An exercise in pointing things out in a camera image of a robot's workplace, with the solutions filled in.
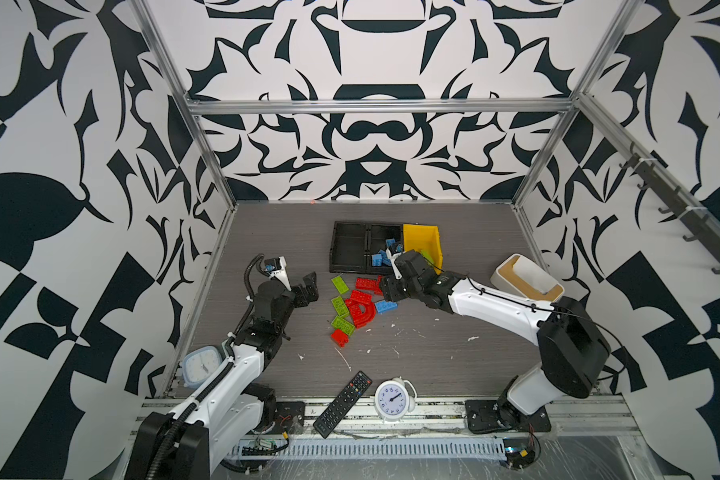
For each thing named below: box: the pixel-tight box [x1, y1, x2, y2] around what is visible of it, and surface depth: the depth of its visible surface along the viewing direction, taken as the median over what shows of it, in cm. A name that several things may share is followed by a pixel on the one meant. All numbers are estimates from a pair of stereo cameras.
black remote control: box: [313, 370, 373, 439], surface depth 77 cm
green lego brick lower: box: [331, 315, 355, 336], surface depth 91 cm
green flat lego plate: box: [331, 275, 350, 295], surface depth 99 cm
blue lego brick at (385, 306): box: [375, 300, 398, 313], surface depth 93 cm
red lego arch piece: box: [345, 290, 376, 329], surface depth 93 cm
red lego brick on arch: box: [350, 290, 373, 304], surface depth 93 cm
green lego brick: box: [331, 295, 350, 317], surface depth 93 cm
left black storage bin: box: [329, 221, 367, 273], surface depth 105 cm
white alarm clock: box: [374, 376, 418, 423], surface depth 76 cm
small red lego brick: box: [331, 328, 349, 348], surface depth 87 cm
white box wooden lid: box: [491, 253, 565, 302], surface depth 94 cm
